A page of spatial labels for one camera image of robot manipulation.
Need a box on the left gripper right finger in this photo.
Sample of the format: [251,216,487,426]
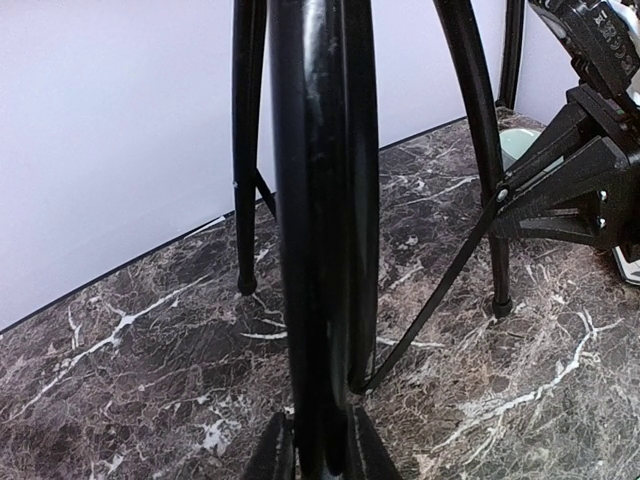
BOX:
[345,405,402,480]

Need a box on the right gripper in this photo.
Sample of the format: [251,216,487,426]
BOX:
[492,85,639,250]

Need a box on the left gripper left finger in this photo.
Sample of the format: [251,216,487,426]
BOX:
[242,412,295,480]

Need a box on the pale green ceramic bowl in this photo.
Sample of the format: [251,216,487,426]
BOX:
[499,128,541,170]

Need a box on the square floral plate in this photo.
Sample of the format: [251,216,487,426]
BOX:
[612,247,640,286]

